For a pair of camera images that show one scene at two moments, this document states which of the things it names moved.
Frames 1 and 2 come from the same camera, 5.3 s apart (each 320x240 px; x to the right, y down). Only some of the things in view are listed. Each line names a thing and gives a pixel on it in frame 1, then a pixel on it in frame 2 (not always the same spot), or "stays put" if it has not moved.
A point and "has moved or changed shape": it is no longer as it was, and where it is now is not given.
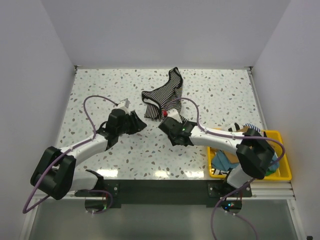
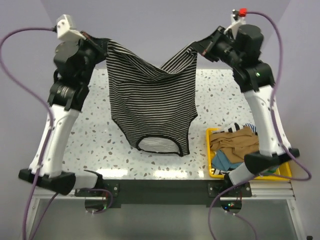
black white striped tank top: [167, 97] has moved or changed shape
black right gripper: [172, 140] to [207, 46]
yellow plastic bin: [275, 138] stays put
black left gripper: [137, 124] to [100, 45]
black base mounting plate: [166, 191] stays put
